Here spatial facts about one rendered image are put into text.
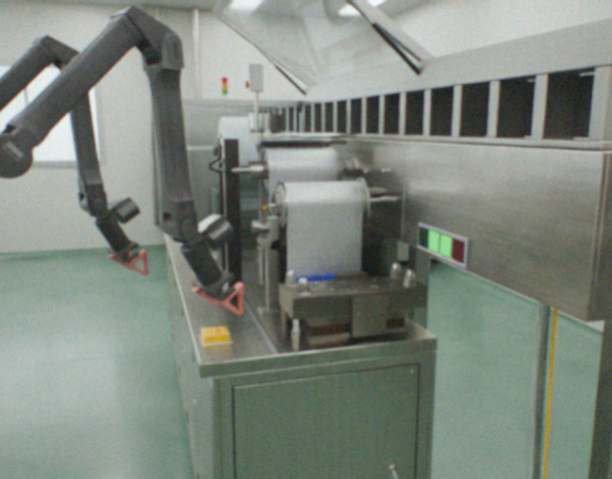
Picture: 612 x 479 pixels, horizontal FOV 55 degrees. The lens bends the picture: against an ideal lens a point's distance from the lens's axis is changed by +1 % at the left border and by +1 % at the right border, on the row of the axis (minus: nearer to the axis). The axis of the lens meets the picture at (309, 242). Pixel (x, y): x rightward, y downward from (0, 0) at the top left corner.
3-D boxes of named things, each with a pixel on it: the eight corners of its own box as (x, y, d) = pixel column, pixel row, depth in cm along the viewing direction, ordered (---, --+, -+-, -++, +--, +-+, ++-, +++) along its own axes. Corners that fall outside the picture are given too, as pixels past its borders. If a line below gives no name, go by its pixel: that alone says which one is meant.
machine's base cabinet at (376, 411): (170, 344, 399) (164, 222, 382) (262, 335, 417) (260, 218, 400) (218, 668, 162) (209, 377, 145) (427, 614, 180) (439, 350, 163)
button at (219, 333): (201, 335, 163) (201, 327, 163) (226, 333, 165) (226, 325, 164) (204, 344, 156) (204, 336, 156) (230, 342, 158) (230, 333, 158)
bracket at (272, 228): (257, 310, 186) (255, 217, 180) (277, 308, 188) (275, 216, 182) (260, 315, 181) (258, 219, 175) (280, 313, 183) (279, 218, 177)
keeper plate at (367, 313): (349, 334, 161) (350, 296, 159) (382, 331, 164) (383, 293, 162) (352, 337, 159) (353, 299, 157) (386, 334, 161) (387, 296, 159)
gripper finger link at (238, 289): (240, 299, 144) (223, 270, 139) (257, 306, 138) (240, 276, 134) (220, 317, 141) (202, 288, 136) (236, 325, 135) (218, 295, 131)
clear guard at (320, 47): (218, 13, 242) (219, 12, 242) (313, 85, 259) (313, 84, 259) (275, -65, 144) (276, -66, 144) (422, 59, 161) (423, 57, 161)
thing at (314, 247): (287, 281, 174) (287, 222, 171) (359, 276, 181) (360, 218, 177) (288, 282, 174) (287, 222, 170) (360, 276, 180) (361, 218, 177)
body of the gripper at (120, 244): (127, 241, 180) (114, 223, 176) (141, 246, 173) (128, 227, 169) (109, 254, 177) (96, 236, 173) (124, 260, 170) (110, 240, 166)
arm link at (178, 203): (135, 38, 122) (159, 32, 114) (160, 39, 126) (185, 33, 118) (159, 238, 132) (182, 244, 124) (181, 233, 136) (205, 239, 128)
